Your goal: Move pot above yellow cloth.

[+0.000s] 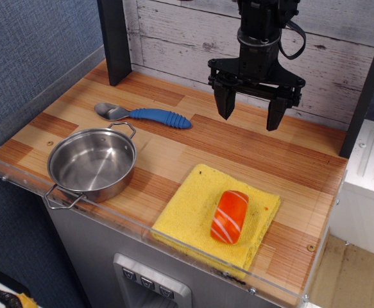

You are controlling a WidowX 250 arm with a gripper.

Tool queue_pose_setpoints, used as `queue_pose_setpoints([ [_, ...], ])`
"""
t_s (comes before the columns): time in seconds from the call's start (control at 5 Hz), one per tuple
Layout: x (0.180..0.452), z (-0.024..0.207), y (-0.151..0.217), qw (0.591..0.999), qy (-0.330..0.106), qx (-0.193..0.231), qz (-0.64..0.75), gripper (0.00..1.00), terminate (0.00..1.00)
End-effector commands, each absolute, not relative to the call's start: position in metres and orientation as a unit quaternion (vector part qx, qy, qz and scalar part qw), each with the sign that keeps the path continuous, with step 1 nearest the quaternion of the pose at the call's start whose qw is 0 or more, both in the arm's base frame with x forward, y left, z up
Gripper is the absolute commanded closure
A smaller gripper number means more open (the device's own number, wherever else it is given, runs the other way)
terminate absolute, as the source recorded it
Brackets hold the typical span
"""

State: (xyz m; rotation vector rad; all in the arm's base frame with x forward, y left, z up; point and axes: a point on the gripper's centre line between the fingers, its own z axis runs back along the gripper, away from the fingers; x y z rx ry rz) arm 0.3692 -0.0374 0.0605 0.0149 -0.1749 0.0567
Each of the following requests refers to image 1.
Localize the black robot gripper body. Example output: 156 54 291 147
208 28 305 108

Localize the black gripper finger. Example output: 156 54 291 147
266 98 287 131
213 80 236 120

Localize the stainless steel pot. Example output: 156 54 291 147
44 122 137 210

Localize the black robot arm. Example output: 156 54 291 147
208 1 306 131

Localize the yellow cloth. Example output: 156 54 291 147
151 164 280 280

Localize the orange salmon sushi toy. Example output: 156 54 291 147
210 190 250 244

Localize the white ribbed side unit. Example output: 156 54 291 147
329 120 374 253

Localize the clear acrylic table guard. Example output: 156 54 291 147
0 44 348 308

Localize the grey cabinet button panel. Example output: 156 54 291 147
113 253 192 308

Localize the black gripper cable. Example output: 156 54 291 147
278 21 307 61

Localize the black right frame post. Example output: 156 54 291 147
339 57 374 158

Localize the black frame post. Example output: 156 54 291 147
339 57 374 158
97 0 132 86

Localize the blue handled metal spoon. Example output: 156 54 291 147
94 103 192 129

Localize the black left frame post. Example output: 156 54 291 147
97 0 132 86

